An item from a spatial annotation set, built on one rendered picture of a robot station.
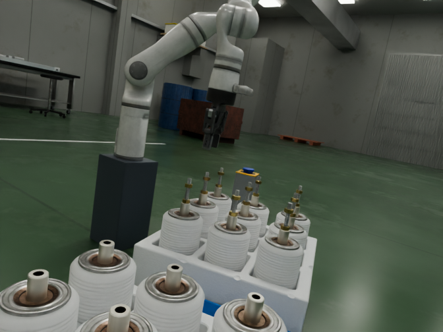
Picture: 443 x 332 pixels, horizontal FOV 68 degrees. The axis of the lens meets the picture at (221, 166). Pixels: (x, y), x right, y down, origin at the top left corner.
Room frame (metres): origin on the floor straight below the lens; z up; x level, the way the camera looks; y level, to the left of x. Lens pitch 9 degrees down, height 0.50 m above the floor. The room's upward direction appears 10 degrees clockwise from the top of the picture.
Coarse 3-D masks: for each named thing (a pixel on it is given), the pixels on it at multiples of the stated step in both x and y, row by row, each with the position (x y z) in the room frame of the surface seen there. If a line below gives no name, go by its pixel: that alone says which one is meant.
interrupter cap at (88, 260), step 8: (96, 248) 0.49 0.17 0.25; (80, 256) 0.46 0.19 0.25; (88, 256) 0.46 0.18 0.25; (96, 256) 0.47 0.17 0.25; (120, 256) 0.48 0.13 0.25; (128, 256) 0.48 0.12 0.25; (80, 264) 0.44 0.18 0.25; (88, 264) 0.44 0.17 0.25; (96, 264) 0.45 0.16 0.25; (112, 264) 0.46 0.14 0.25; (120, 264) 0.45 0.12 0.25; (128, 264) 0.46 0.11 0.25; (96, 272) 0.43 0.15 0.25; (104, 272) 0.43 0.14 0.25; (112, 272) 0.43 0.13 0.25
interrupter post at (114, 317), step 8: (120, 304) 0.32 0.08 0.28; (112, 312) 0.31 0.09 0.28; (120, 312) 0.32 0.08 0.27; (128, 312) 0.31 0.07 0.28; (112, 320) 0.30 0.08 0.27; (120, 320) 0.30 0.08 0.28; (128, 320) 0.31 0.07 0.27; (112, 328) 0.30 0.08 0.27; (120, 328) 0.30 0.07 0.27; (128, 328) 0.31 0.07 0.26
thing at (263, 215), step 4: (240, 204) 0.92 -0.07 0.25; (240, 208) 0.91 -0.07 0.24; (252, 212) 0.89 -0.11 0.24; (256, 212) 0.89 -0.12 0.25; (260, 212) 0.89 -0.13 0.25; (264, 212) 0.90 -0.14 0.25; (268, 212) 0.92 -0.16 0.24; (260, 216) 0.89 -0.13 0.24; (264, 216) 0.90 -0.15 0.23; (264, 220) 0.90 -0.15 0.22; (264, 224) 0.91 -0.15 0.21; (260, 228) 0.90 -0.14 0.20; (264, 228) 0.91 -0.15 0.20; (260, 232) 0.90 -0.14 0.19; (264, 232) 0.92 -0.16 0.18; (260, 236) 0.90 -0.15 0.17
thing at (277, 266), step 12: (264, 240) 0.67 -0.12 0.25; (264, 252) 0.64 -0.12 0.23; (276, 252) 0.63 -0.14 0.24; (288, 252) 0.63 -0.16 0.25; (300, 252) 0.64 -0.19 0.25; (264, 264) 0.64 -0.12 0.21; (276, 264) 0.63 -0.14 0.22; (288, 264) 0.63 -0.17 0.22; (300, 264) 0.65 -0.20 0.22; (252, 276) 0.67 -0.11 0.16; (264, 276) 0.64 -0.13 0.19; (276, 276) 0.62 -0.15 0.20; (288, 276) 0.63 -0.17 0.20; (288, 288) 0.63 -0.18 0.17
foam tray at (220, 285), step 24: (144, 240) 0.72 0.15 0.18; (312, 240) 0.92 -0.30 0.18; (144, 264) 0.68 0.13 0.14; (168, 264) 0.66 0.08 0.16; (192, 264) 0.65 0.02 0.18; (312, 264) 0.75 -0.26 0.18; (216, 288) 0.63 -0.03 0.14; (240, 288) 0.62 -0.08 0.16; (264, 288) 0.60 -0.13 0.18; (288, 312) 0.59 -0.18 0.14
